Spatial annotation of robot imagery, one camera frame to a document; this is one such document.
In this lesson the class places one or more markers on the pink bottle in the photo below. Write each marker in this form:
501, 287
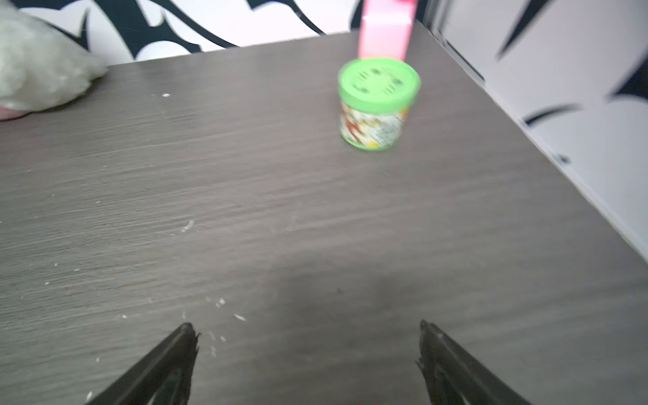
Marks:
385, 28

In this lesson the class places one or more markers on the green lidded jar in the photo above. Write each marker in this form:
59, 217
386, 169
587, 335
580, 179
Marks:
376, 96

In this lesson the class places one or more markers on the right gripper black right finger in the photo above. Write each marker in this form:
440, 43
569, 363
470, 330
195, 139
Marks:
453, 376

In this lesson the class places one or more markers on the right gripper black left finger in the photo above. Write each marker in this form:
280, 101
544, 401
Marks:
163, 376

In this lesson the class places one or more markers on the white plush toy pink shirt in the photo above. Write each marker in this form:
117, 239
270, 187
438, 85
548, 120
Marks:
40, 67

